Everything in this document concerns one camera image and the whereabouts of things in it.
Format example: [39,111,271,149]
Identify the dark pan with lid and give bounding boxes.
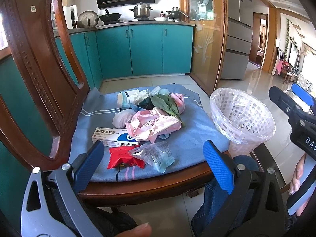
[166,7,189,21]

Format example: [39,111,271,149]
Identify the brown wooden chair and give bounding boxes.
[0,0,232,207]

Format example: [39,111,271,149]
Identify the white blue ointment box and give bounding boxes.
[92,127,139,147]

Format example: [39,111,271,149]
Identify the large pink plastic bag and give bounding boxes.
[125,108,182,143]

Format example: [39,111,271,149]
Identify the green vegetable leaves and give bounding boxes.
[150,94,185,127]

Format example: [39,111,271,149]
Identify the white plastic bag ball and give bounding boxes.
[113,109,136,129]

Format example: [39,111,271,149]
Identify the white mesh trash basket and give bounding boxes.
[209,88,276,157]

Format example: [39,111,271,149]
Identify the white tissue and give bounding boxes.
[127,89,149,105]

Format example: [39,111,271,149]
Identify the black plastic bag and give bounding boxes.
[138,96,155,110]

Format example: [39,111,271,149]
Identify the red snack wrapper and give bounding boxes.
[107,145,145,169]

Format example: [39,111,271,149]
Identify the grey refrigerator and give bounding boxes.
[221,0,253,80]

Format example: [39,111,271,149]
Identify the black wok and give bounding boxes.
[99,9,122,25]

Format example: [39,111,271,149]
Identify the clear plastic printed wrapper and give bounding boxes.
[128,141,175,173]

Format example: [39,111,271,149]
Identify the blue wipe cloth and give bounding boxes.
[130,104,170,140]

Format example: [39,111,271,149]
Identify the teal kitchen cabinets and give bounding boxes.
[0,24,195,225]

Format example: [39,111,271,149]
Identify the person's jeans leg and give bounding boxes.
[191,154,260,237]

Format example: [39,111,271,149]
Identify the small pink plastic bag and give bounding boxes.
[169,93,185,114]

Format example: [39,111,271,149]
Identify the light blue face mask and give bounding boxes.
[149,86,170,96]

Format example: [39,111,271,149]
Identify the white kitchen appliance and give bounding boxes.
[63,5,78,29]

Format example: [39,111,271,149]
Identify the wooden framed glass door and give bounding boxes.
[179,0,228,95]

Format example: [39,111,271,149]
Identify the stainless steel stock pot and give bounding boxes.
[130,3,153,20]

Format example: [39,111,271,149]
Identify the white blue paper cup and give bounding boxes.
[117,91,130,109]

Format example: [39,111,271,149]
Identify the person's left hand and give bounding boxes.
[116,223,152,237]

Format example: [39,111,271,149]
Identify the round metal pot lid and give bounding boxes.
[77,10,99,28]

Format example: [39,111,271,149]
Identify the person's right hand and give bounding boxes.
[289,153,310,217]

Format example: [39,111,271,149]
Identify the black door mat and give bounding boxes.
[250,143,289,193]

